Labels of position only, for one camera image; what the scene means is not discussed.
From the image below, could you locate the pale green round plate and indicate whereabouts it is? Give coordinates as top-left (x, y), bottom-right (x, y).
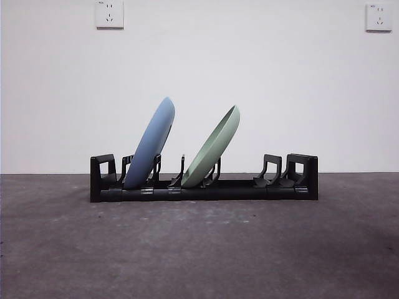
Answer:
top-left (180, 105), bottom-right (242, 189)

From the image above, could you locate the blue round plate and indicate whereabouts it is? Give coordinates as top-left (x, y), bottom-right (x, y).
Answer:
top-left (123, 96), bottom-right (176, 190)

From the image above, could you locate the black plastic plate rack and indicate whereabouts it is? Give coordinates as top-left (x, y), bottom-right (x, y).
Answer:
top-left (89, 153), bottom-right (320, 203)

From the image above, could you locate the white wall socket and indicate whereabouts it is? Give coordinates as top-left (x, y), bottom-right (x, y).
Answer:
top-left (365, 3), bottom-right (393, 33)
top-left (95, 0), bottom-right (125, 31)

